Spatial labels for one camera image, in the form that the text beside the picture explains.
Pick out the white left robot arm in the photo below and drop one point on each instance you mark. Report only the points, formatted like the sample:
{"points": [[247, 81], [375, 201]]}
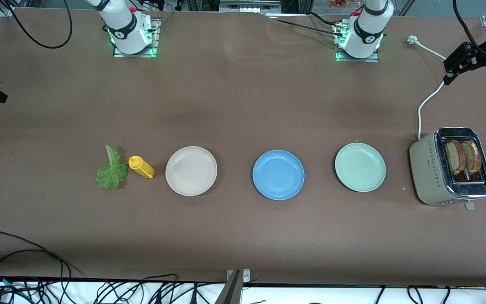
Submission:
{"points": [[365, 33]]}

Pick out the grey power strip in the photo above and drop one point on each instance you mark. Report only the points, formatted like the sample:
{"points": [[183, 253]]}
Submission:
{"points": [[249, 6]]}

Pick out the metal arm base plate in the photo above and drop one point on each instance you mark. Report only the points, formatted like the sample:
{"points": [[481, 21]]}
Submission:
{"points": [[355, 60], [154, 38]]}

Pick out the metal table edge bracket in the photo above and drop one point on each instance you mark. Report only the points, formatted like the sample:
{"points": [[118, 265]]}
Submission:
{"points": [[246, 276]]}

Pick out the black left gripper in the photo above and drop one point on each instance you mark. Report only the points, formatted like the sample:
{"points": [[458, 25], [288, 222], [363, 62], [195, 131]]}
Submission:
{"points": [[482, 57]]}

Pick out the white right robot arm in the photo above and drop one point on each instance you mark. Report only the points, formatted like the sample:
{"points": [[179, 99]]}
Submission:
{"points": [[120, 21]]}

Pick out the beige chrome toaster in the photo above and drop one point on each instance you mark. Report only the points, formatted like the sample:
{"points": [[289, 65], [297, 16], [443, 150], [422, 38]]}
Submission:
{"points": [[426, 169]]}

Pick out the grey metal strut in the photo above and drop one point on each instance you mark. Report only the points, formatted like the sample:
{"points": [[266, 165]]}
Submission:
{"points": [[229, 293]]}

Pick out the brown bread slice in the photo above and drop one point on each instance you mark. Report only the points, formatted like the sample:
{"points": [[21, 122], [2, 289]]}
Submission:
{"points": [[471, 157], [454, 157]]}

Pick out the blue round plate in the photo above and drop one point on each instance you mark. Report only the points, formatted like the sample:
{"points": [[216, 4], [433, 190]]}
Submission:
{"points": [[278, 175]]}

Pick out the orange packet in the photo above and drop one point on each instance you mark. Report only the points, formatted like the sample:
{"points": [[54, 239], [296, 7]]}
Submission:
{"points": [[340, 4]]}

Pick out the pale green round plate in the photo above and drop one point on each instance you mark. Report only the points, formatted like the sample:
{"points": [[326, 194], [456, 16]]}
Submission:
{"points": [[360, 167]]}

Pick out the beige round plate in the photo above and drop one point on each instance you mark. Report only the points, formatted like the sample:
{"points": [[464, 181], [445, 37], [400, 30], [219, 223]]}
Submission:
{"points": [[191, 171]]}

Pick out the green lettuce leaf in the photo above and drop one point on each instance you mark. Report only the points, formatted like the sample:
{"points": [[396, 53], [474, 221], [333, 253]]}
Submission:
{"points": [[110, 175]]}

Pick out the yellow mustard squeeze bottle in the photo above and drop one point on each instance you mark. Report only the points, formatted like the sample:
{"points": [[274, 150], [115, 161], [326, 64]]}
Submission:
{"points": [[141, 168]]}

